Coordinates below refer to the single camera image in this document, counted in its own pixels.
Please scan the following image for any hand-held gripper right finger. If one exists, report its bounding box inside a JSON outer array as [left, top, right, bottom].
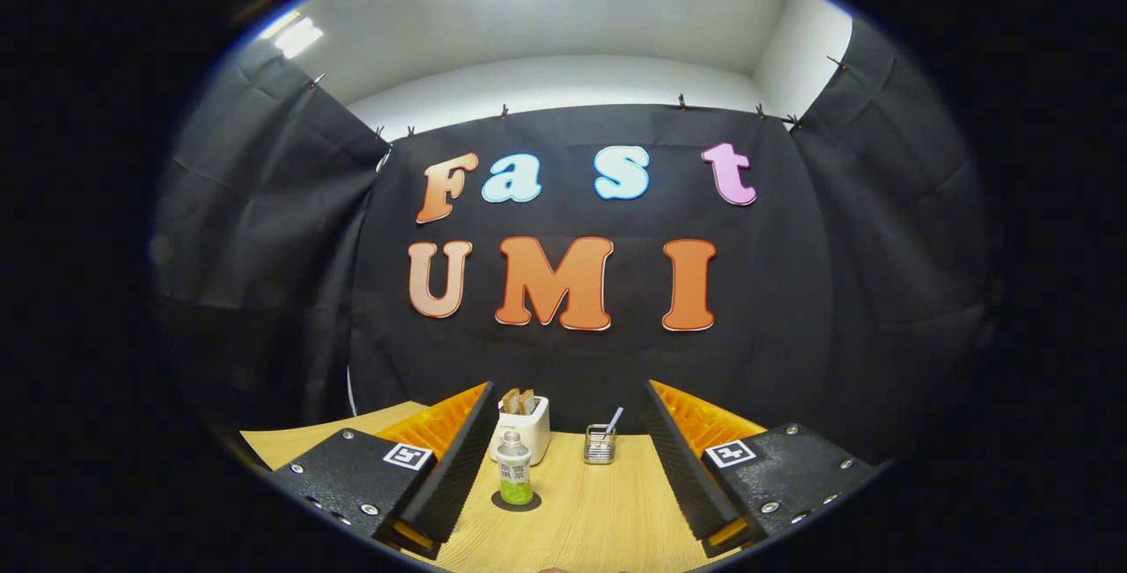
[[641, 379, 881, 559]]

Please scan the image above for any wire mesh utensil holder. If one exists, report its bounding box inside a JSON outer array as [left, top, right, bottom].
[[584, 424, 617, 466]]

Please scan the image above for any wooden table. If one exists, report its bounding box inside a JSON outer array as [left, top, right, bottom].
[[239, 400, 758, 573]]

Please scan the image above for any clear juice bottle white label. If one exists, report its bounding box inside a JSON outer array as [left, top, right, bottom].
[[497, 430, 534, 506]]

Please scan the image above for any white toaster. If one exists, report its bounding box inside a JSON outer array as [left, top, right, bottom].
[[490, 395, 551, 466]]

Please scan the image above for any black backdrop cloth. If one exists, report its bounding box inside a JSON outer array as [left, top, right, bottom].
[[150, 18, 1005, 468]]

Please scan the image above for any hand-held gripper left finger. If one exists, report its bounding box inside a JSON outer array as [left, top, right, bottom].
[[264, 381, 498, 561]]

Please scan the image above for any small ceiling light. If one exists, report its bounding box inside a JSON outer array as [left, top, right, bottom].
[[264, 14, 325, 60]]

